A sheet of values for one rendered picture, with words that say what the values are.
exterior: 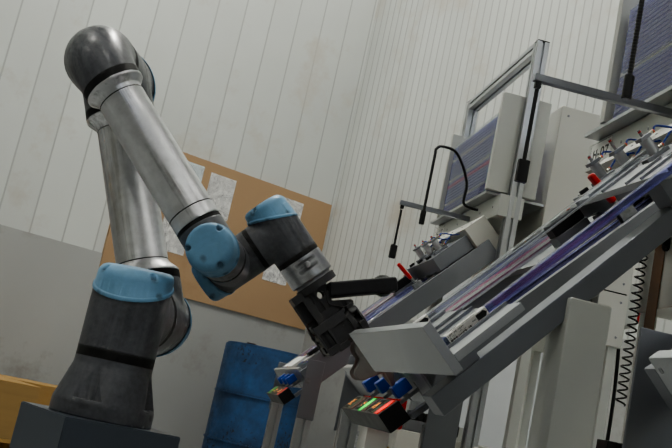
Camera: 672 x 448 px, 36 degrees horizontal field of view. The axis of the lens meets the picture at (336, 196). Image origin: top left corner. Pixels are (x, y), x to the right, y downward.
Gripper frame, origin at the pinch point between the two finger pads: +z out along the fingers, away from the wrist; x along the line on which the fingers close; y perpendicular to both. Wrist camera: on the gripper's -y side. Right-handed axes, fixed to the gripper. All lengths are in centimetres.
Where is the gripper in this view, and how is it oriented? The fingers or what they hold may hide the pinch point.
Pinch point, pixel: (392, 376)
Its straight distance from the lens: 169.5
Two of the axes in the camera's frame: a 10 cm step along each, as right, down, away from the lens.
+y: -8.1, 5.3, -2.3
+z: 5.6, 8.3, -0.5
